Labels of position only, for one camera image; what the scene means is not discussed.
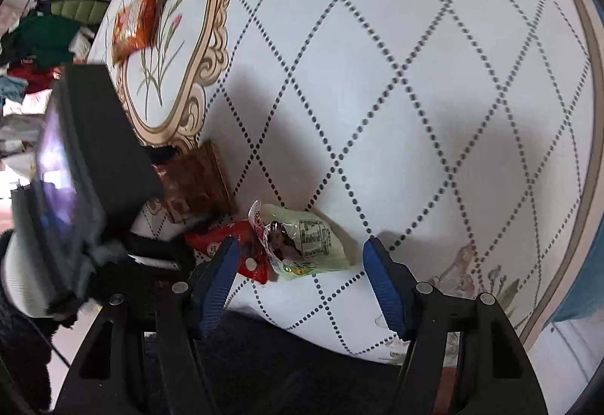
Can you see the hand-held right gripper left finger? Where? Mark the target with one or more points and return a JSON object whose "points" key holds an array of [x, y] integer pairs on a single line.
{"points": [[214, 287]]}

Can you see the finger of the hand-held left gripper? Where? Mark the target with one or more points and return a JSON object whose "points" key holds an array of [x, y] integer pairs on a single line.
{"points": [[158, 250], [163, 155]]}

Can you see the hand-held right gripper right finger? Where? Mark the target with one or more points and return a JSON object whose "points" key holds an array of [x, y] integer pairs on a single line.
{"points": [[387, 287]]}

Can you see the brown chocolate packet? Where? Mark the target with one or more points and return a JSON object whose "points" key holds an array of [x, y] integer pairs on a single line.
{"points": [[196, 184]]}

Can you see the small red snack packet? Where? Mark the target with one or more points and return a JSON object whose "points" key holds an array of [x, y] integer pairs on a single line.
{"points": [[210, 243]]}

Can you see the pale green portrait packet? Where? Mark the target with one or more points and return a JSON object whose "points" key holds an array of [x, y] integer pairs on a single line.
{"points": [[311, 240]]}

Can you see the plain orange snack packet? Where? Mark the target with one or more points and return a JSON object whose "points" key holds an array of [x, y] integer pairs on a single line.
{"points": [[134, 26]]}

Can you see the dark green garment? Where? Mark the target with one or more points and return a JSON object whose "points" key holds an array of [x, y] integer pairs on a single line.
{"points": [[42, 37]]}

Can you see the green padded jacket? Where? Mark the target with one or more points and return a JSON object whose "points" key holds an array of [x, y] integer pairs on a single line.
{"points": [[78, 9]]}

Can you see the white quilted blanket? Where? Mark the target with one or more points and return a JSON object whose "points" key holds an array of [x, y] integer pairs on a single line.
{"points": [[377, 113]]}

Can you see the blue bed sheet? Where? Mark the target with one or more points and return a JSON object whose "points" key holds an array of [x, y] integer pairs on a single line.
{"points": [[580, 297]]}

